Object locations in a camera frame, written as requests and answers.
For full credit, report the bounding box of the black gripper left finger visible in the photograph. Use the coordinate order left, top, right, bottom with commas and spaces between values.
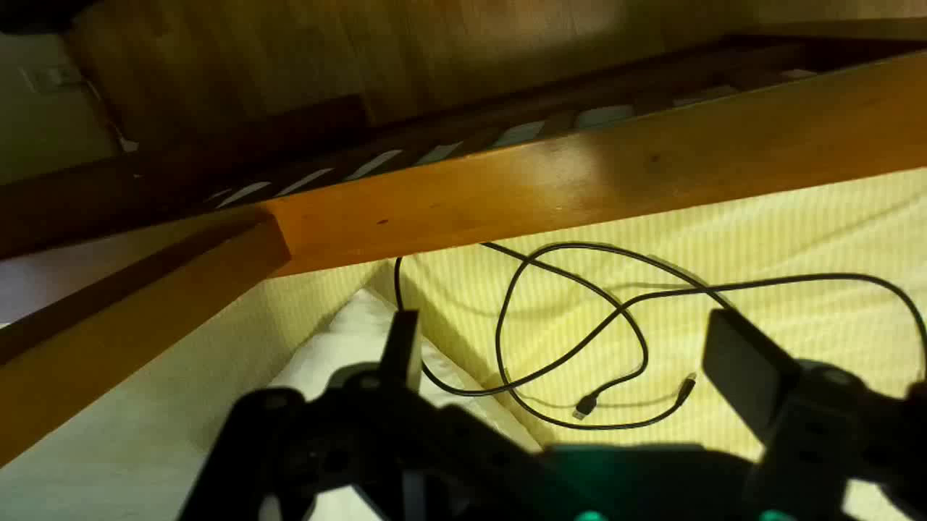
377, 307, 427, 394

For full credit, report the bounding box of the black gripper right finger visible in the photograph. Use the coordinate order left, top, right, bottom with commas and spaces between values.
699, 307, 805, 449

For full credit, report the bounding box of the black cable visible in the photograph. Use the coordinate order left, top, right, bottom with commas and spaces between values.
391, 241, 927, 433

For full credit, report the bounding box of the yellow blanket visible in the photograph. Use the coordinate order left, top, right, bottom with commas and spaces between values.
0, 168, 927, 521

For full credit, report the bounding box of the wooden bunk bed frame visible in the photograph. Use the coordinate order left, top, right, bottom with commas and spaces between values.
0, 32, 927, 469

